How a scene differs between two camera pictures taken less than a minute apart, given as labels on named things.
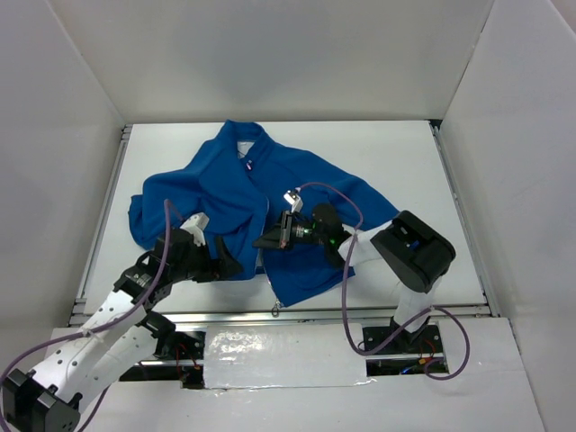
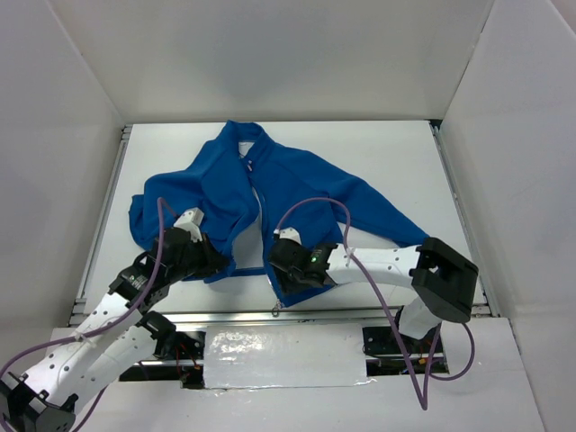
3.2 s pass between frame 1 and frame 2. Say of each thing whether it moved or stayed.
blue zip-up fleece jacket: moved
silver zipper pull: stayed
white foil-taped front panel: stayed
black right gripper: moved
